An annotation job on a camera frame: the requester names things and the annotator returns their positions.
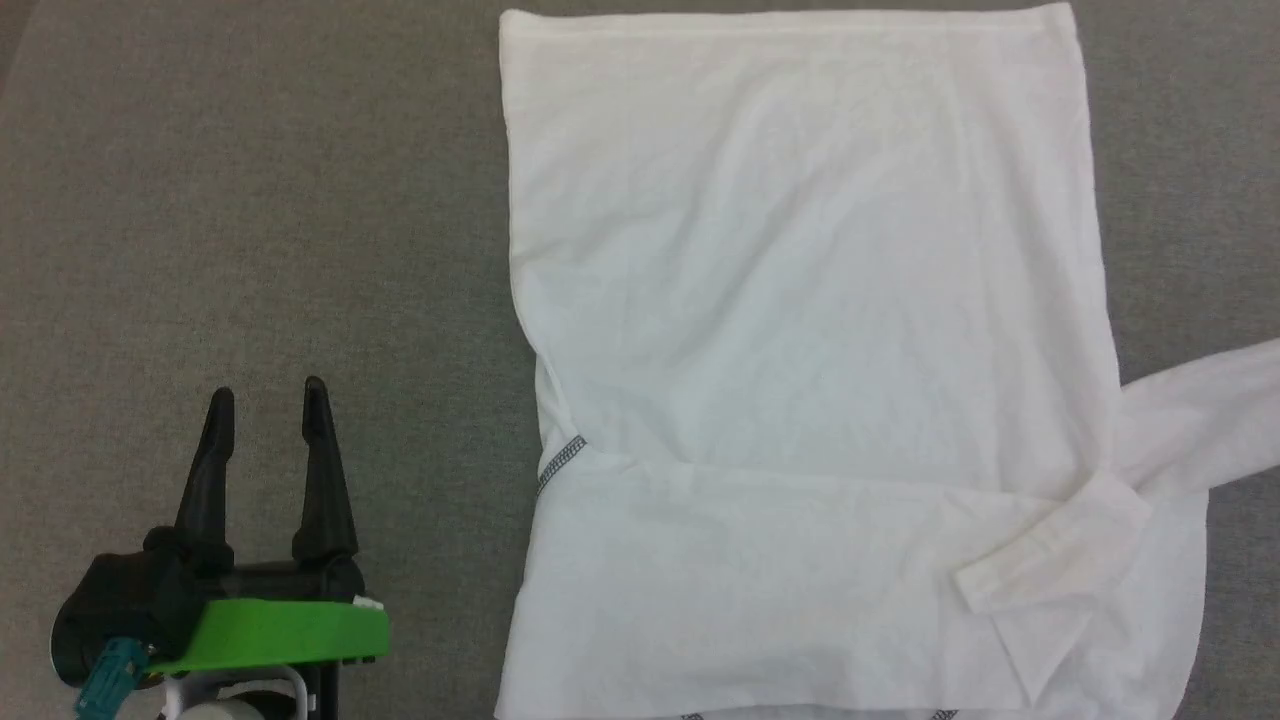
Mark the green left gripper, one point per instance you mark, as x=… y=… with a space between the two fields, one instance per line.
x=280 y=630

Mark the white long-sleeve shirt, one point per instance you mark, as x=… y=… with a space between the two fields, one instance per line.
x=800 y=350

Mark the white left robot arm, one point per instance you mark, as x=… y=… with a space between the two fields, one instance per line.
x=240 y=700

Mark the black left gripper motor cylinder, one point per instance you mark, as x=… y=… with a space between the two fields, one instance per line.
x=72 y=645

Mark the grey fabric sofa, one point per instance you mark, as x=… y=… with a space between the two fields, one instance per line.
x=250 y=200

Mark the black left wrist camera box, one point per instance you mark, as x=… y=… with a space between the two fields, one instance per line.
x=130 y=595

